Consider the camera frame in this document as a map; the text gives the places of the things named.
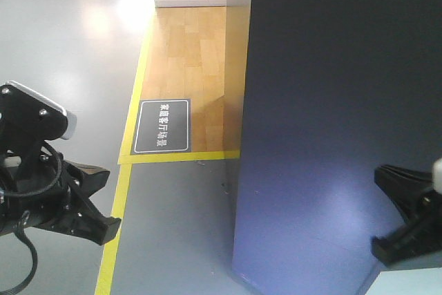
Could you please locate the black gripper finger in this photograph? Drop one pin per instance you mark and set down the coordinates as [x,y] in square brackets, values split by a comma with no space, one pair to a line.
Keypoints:
[406,188]
[419,236]

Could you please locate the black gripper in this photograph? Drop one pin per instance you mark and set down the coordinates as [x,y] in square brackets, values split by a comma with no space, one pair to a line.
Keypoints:
[30,167]

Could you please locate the dark floor sign chinese text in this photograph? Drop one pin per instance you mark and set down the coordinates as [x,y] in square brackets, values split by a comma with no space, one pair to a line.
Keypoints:
[163,126]

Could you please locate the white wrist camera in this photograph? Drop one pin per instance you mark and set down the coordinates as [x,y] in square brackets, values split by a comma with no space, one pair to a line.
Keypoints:
[437,175]

